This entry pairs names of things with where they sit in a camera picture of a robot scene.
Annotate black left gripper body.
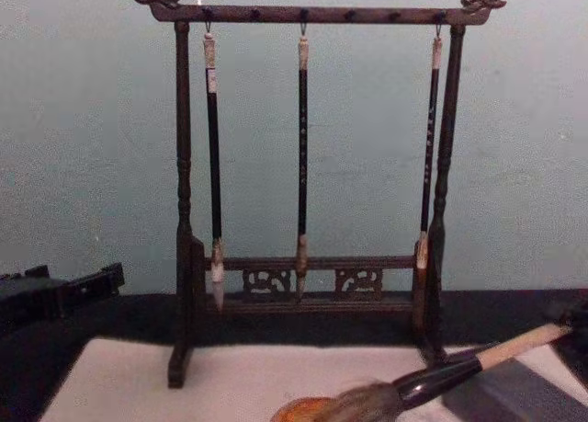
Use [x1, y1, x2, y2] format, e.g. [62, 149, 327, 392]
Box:
[0, 274, 63, 325]

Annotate large brush with cream handle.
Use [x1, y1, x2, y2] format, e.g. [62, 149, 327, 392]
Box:
[328, 324, 574, 422]

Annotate black table cloth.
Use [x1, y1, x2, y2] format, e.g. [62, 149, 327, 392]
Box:
[0, 288, 588, 422]

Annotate dark grey ink stone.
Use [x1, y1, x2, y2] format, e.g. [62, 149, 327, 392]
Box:
[442, 359, 588, 422]

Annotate dark carved wooden brush rack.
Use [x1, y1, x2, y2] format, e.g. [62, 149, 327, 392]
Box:
[122, 0, 519, 390]

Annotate black brush with white label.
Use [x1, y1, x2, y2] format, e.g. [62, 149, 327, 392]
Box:
[202, 31, 227, 313]

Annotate white felt mat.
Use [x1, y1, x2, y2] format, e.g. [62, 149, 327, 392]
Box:
[40, 336, 588, 422]

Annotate thin black brush, white characters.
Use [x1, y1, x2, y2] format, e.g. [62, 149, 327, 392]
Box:
[412, 36, 445, 332]

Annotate black brush with brown tip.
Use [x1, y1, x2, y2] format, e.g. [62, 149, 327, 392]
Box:
[295, 35, 311, 302]

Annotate amber round dish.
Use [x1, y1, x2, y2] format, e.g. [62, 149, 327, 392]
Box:
[272, 395, 344, 422]

